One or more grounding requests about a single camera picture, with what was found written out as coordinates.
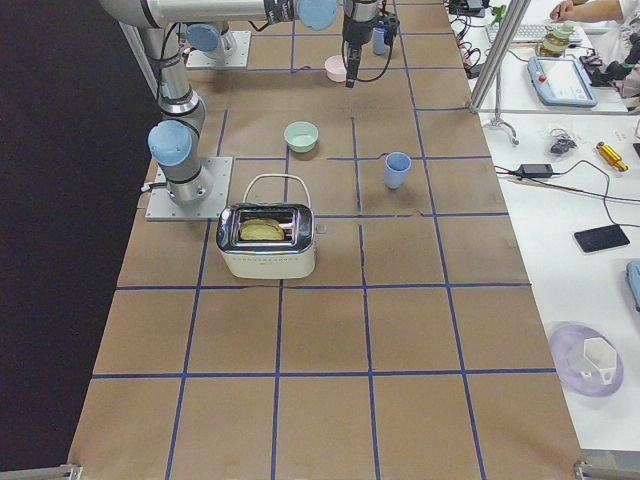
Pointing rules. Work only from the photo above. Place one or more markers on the white keyboard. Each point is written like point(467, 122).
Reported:
point(526, 33)

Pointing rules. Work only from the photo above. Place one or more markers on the cream chrome toaster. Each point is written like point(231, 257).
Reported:
point(267, 241)

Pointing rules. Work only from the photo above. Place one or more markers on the black smartphone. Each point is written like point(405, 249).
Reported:
point(601, 238)

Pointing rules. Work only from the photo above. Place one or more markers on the person's hand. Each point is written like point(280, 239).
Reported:
point(563, 11)

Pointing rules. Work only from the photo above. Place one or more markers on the pink bowl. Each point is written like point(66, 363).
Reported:
point(335, 69)

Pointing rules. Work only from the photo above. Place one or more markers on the purple translucent plate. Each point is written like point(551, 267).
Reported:
point(565, 343)

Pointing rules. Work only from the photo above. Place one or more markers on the blue cup far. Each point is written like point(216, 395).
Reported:
point(378, 41)

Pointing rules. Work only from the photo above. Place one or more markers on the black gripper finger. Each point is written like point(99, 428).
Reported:
point(353, 59)

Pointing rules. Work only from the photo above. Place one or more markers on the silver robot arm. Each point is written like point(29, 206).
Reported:
point(165, 27)
point(293, 49)

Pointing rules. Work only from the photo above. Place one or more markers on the blue teach pendant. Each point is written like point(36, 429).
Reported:
point(561, 82)

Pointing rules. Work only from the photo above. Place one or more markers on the gold metal cylinder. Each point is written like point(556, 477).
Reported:
point(611, 156)

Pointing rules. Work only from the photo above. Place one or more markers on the silver stand foot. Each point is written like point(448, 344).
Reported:
point(496, 121)

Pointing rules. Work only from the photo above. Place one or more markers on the aluminium frame post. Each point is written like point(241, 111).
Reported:
point(507, 30)

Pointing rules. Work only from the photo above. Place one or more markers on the toast slice in toaster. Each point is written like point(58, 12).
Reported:
point(261, 229)

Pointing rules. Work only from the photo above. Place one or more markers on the blue plastic cup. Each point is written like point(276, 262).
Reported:
point(396, 168)

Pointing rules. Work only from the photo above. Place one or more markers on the white hexagonal cup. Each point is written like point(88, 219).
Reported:
point(598, 361)

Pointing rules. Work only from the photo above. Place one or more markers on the mint green bowl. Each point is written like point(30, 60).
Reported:
point(301, 136)

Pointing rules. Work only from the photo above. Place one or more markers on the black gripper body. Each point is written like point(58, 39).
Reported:
point(355, 34)

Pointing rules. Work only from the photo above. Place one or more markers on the black power adapter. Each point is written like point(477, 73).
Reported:
point(535, 171)

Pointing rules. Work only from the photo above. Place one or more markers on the black key bundle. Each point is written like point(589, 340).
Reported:
point(562, 142)

